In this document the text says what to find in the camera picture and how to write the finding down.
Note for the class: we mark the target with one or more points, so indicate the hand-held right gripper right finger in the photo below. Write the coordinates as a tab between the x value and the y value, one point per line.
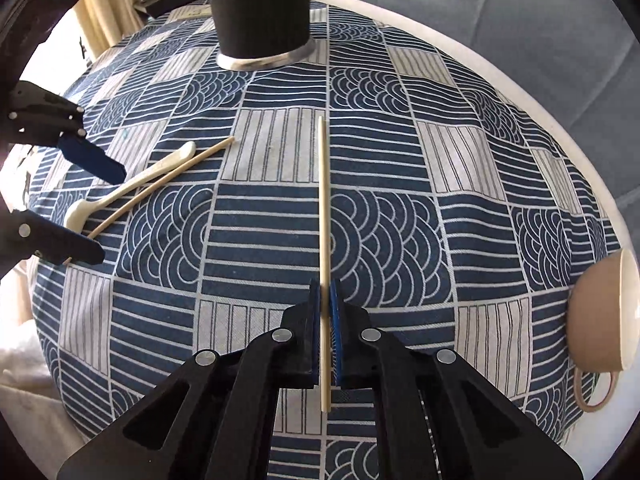
336	340

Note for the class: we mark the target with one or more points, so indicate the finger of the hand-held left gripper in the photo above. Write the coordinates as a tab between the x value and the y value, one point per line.
95	160
55	240

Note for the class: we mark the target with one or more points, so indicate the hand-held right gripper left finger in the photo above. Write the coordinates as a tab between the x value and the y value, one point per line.
315	340

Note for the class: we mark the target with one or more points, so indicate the cream white spoon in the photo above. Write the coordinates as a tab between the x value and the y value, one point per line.
125	190

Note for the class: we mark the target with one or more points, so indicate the wooden chopstick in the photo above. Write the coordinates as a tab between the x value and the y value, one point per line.
325	210
165	180

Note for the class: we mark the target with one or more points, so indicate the black cylindrical utensil holder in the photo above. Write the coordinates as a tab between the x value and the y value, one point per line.
260	5

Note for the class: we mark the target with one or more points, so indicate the beige curtain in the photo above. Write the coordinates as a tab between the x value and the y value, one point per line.
107	5

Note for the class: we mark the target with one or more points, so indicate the white printed card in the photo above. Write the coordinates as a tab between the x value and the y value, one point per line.
192	11

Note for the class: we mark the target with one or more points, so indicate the blue patterned tablecloth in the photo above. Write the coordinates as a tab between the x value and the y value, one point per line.
390	170

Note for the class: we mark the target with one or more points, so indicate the beige ceramic cup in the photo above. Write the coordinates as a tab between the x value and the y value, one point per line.
597	310

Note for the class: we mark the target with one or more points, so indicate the grey-blue backdrop cloth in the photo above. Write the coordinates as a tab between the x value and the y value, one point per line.
500	25

